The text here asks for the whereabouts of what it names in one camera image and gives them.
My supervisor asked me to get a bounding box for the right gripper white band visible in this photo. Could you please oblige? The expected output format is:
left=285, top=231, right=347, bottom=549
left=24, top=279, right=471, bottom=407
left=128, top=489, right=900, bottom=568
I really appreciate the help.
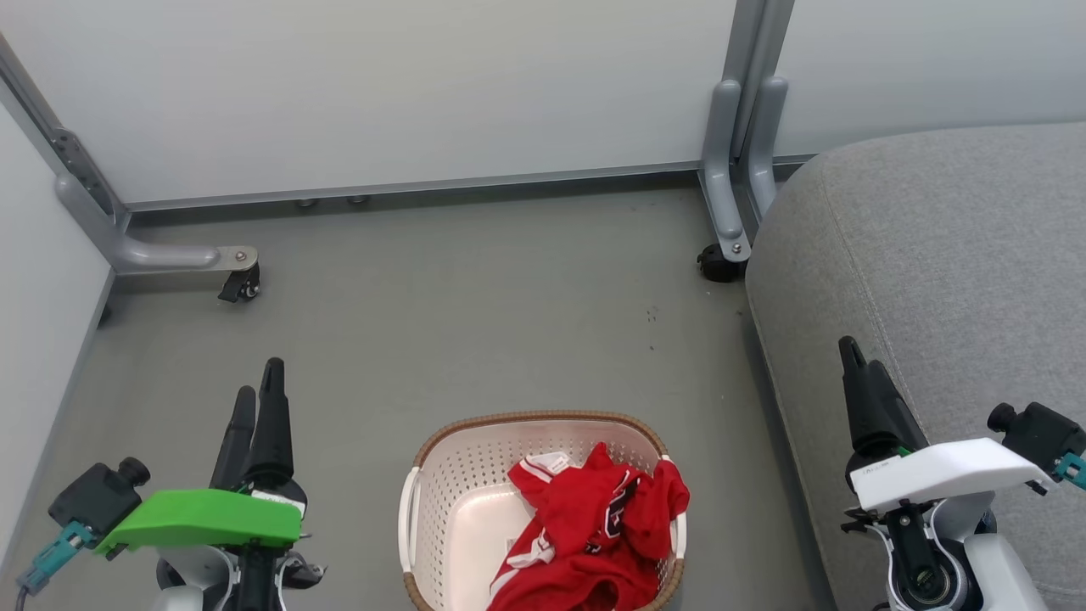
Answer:
left=838, top=336, right=1058, bottom=515

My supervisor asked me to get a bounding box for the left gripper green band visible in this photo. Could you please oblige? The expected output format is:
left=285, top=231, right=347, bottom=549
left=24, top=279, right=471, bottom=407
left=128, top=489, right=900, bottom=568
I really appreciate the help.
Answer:
left=95, top=357, right=308, bottom=555

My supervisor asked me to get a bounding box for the red and white jersey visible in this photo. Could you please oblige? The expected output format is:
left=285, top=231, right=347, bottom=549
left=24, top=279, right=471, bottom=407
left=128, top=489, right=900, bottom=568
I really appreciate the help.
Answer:
left=487, top=513, right=673, bottom=611
left=507, top=441, right=691, bottom=563

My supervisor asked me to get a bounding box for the grey fabric sofa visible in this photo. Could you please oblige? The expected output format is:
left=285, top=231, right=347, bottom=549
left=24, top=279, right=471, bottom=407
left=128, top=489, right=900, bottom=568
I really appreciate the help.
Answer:
left=745, top=121, right=1086, bottom=611

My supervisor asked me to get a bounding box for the black caster wheel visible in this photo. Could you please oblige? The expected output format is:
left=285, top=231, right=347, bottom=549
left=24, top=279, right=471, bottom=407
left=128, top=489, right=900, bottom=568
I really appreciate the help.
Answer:
left=217, top=262, right=262, bottom=305
left=697, top=243, right=748, bottom=284

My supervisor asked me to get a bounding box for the white perforated laundry basket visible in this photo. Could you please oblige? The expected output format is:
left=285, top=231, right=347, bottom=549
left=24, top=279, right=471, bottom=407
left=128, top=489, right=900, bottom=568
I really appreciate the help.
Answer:
left=398, top=411, right=686, bottom=611

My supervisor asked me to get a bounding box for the grey partition leg with bracket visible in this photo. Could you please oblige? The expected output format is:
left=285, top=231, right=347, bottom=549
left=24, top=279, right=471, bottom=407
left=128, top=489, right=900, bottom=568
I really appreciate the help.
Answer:
left=0, top=34, right=260, bottom=277

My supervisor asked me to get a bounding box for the teal left camera connector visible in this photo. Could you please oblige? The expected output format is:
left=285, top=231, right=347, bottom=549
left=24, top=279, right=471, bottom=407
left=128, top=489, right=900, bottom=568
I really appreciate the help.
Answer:
left=17, top=520, right=96, bottom=595

